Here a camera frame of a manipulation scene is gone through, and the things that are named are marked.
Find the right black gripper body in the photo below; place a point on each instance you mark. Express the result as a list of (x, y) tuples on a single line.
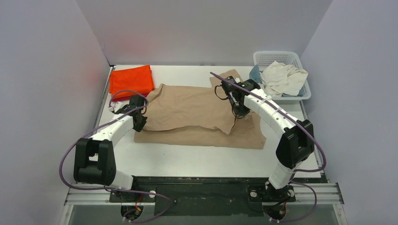
[(239, 108)]

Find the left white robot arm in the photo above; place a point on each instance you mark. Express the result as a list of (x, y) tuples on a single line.
[(95, 158)]

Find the folded orange t shirt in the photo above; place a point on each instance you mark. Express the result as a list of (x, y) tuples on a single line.
[(138, 79)]

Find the white plastic basket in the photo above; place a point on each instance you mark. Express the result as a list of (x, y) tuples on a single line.
[(264, 58)]

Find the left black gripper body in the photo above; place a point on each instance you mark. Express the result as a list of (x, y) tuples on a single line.
[(139, 120)]

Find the beige t shirt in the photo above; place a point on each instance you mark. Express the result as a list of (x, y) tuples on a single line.
[(194, 115)]

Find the folded red t shirt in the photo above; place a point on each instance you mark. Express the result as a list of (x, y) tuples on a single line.
[(124, 97)]

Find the aluminium rail frame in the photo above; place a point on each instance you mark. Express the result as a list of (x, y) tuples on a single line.
[(191, 163)]

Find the blue t shirt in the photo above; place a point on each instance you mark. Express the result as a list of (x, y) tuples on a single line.
[(255, 74)]

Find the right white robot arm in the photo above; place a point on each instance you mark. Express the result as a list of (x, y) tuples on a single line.
[(295, 144)]

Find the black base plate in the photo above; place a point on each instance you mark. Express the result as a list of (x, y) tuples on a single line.
[(211, 197)]

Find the white t shirt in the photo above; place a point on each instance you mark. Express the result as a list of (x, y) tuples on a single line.
[(281, 80)]

